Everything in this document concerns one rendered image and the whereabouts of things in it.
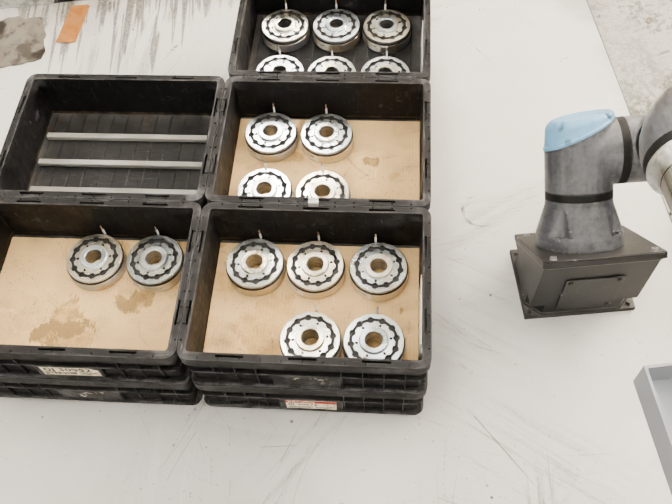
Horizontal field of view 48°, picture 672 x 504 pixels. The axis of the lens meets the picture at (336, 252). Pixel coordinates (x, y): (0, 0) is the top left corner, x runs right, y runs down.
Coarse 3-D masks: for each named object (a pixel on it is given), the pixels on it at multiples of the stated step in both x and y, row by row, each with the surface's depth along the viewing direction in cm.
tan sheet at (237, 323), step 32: (224, 256) 140; (288, 256) 140; (352, 256) 139; (416, 256) 138; (224, 288) 137; (288, 288) 136; (352, 288) 136; (416, 288) 135; (224, 320) 134; (256, 320) 133; (288, 320) 133; (352, 320) 132; (416, 320) 132; (224, 352) 130; (256, 352) 130; (416, 352) 129
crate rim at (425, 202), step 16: (240, 80) 149; (256, 80) 149; (272, 80) 149; (288, 80) 148; (304, 80) 148; (320, 80) 148; (336, 80) 148; (352, 80) 148; (368, 80) 147; (384, 80) 147; (400, 80) 147; (416, 80) 147; (224, 96) 147; (224, 112) 147; (224, 128) 143; (208, 176) 137; (208, 192) 136
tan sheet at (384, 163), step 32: (352, 128) 154; (384, 128) 154; (416, 128) 154; (256, 160) 151; (288, 160) 151; (352, 160) 150; (384, 160) 150; (416, 160) 150; (352, 192) 146; (384, 192) 146; (416, 192) 146
